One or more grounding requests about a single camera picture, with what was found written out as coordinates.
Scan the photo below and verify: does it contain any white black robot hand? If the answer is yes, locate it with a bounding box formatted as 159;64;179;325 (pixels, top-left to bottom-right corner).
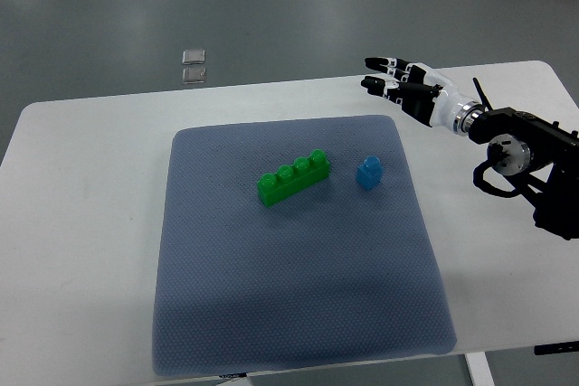
361;57;484;136

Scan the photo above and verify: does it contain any small blue block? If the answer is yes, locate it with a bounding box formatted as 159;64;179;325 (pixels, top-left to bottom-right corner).
356;155;384;191

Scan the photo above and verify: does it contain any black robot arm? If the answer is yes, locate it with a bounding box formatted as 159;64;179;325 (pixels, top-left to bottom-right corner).
468;79;578;240

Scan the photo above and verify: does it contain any long green block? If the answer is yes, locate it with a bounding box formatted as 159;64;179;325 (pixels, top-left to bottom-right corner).
256;149;331;207

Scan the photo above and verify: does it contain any blue-grey textured mat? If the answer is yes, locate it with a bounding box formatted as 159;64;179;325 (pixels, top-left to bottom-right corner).
153;115;456;376

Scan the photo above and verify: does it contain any upper metal floor plate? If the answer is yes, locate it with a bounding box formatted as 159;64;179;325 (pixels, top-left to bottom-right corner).
182;48;205;65

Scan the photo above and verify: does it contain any white table leg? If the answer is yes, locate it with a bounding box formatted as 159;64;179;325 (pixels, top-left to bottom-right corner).
464;352;495;386

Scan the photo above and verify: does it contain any black table control panel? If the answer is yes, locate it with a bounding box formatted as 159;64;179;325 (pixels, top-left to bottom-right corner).
534;341;579;356

